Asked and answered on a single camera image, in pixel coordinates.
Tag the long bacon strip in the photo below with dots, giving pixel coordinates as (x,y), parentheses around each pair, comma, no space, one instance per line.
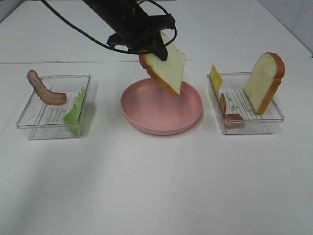
(47,96)

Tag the pink round plate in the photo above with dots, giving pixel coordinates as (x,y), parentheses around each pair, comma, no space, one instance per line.
(150,108)

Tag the clear plastic tray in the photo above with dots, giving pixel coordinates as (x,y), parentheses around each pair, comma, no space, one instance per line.
(40,121)
(237,102)

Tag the green lettuce leaf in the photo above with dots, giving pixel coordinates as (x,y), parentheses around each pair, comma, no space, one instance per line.
(73,115)

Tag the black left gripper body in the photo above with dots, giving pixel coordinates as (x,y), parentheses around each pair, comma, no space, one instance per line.
(135,29)

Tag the clear right plastic tray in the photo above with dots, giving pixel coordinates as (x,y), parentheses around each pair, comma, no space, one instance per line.
(237,102)

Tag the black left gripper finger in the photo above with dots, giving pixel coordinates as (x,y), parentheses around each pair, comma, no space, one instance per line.
(157,46)

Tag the clear left plastic tray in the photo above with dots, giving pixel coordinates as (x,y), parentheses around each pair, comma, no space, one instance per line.
(40,121)

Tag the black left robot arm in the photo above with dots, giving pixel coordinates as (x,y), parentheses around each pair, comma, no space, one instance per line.
(104,7)

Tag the yellow cheese slice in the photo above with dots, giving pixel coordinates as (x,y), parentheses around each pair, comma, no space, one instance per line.
(216,78)

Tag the white bread slice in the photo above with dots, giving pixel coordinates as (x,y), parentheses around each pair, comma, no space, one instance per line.
(264,81)
(168,73)

